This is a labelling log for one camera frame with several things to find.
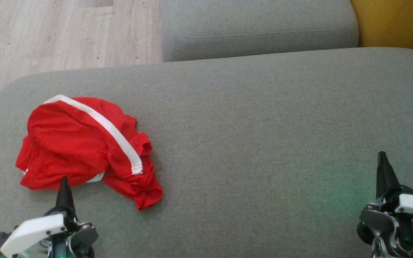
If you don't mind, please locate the yellow sofa backrest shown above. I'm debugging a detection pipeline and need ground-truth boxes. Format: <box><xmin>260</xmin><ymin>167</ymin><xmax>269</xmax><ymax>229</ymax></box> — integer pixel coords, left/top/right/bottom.
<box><xmin>350</xmin><ymin>0</ymin><xmax>413</xmax><ymax>58</ymax></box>

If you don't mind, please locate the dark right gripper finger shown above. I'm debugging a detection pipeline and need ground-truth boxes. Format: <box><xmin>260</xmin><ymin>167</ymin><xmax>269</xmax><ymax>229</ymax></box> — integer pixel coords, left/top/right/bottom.
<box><xmin>376</xmin><ymin>151</ymin><xmax>401</xmax><ymax>201</ymax></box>

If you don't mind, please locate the grey sofa cushion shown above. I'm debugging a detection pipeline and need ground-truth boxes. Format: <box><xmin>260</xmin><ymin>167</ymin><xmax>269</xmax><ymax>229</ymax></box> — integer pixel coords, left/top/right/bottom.
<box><xmin>161</xmin><ymin>0</ymin><xmax>360</xmax><ymax>63</ymax></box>

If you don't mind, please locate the red white basketball jersey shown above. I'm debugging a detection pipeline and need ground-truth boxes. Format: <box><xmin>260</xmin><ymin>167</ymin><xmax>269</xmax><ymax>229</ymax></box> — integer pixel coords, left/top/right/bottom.
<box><xmin>15</xmin><ymin>136</ymin><xmax>163</xmax><ymax>211</ymax></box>

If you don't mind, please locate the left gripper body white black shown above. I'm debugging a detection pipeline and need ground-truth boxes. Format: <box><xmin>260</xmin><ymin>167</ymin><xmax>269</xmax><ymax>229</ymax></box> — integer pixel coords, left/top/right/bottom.
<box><xmin>0</xmin><ymin>208</ymin><xmax>99</xmax><ymax>258</ymax></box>

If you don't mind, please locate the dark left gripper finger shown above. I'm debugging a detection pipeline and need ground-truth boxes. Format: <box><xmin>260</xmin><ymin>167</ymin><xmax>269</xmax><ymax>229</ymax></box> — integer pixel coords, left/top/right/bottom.
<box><xmin>56</xmin><ymin>177</ymin><xmax>76</xmax><ymax>216</ymax></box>

